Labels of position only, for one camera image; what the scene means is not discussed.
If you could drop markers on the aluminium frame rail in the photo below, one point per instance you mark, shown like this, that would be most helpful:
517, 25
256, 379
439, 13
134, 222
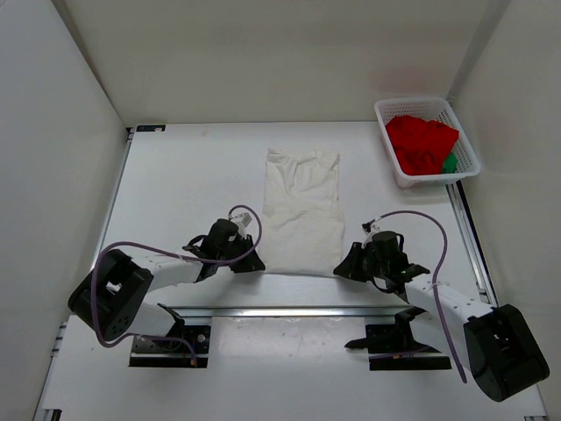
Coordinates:
472, 244

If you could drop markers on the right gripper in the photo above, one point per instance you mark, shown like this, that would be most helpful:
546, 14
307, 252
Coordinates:
350, 268

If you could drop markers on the white plastic basket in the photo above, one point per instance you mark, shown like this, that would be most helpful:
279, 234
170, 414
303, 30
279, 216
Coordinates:
427, 108

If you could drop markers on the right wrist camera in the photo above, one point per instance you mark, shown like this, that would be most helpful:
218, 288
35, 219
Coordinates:
370, 227

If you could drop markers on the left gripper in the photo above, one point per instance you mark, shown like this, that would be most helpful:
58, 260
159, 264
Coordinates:
250, 263

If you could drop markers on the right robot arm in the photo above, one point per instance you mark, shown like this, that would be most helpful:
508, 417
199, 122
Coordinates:
493, 343

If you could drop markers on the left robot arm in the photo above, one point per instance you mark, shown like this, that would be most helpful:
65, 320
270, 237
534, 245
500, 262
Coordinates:
111, 298

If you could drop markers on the white t shirt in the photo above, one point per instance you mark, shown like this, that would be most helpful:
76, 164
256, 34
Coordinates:
303, 226

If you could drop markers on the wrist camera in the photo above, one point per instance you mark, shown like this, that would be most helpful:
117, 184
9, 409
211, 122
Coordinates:
242, 219
370, 227

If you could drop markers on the red t shirt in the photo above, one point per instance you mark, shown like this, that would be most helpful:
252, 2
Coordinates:
420, 146

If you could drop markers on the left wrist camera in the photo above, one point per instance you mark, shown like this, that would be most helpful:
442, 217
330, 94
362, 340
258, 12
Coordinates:
242, 219

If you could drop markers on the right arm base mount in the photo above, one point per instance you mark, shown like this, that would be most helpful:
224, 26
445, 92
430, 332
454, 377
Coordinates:
392, 347

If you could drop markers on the green t shirt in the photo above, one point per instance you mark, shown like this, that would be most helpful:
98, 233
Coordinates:
450, 164

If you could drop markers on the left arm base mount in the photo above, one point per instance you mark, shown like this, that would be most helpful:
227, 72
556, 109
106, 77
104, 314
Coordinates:
163, 337

